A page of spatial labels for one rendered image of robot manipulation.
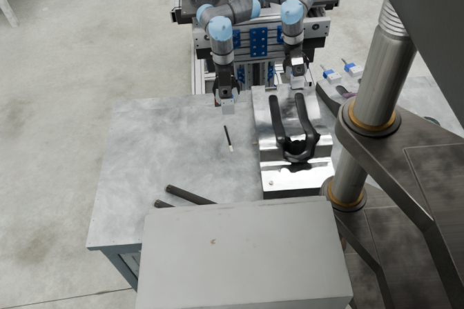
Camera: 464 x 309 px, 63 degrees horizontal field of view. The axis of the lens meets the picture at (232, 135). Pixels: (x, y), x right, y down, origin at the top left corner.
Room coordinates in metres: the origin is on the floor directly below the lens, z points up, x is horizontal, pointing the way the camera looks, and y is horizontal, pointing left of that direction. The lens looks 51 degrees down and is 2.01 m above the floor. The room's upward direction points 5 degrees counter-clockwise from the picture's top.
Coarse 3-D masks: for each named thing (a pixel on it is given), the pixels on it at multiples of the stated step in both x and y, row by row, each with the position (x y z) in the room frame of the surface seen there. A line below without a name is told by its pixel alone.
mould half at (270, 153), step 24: (264, 96) 1.11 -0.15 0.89; (288, 96) 1.09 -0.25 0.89; (312, 96) 1.08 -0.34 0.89; (264, 120) 0.98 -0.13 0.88; (288, 120) 0.97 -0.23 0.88; (312, 120) 0.95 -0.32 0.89; (264, 144) 0.82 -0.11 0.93; (264, 168) 0.77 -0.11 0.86; (288, 168) 0.76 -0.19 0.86; (312, 168) 0.75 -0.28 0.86; (264, 192) 0.67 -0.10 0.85; (288, 192) 0.67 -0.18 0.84; (312, 192) 0.67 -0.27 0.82
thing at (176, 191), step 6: (168, 186) 0.75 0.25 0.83; (174, 186) 0.74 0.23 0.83; (174, 192) 0.72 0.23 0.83; (180, 192) 0.71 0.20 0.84; (186, 192) 0.70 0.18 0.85; (186, 198) 0.68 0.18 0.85; (192, 198) 0.67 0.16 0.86; (198, 198) 0.67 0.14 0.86; (204, 198) 0.67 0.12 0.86; (198, 204) 0.65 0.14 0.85; (204, 204) 0.64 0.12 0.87
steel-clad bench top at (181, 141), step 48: (192, 96) 1.24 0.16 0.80; (240, 96) 1.21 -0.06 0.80; (432, 96) 1.10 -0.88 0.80; (144, 144) 0.98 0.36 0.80; (192, 144) 0.96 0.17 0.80; (240, 144) 0.93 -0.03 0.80; (336, 144) 0.89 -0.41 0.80; (144, 192) 0.75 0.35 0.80; (192, 192) 0.73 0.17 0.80; (240, 192) 0.71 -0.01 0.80; (96, 240) 0.58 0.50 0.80
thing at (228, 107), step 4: (232, 96) 1.07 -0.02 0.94; (224, 100) 1.04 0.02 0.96; (228, 100) 1.04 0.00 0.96; (232, 100) 1.03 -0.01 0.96; (224, 104) 1.01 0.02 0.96; (228, 104) 1.01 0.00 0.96; (232, 104) 1.01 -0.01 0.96; (224, 108) 1.01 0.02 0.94; (228, 108) 1.01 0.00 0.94; (232, 108) 1.01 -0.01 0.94; (224, 112) 1.01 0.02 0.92; (228, 112) 1.01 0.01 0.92; (232, 112) 1.01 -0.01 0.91
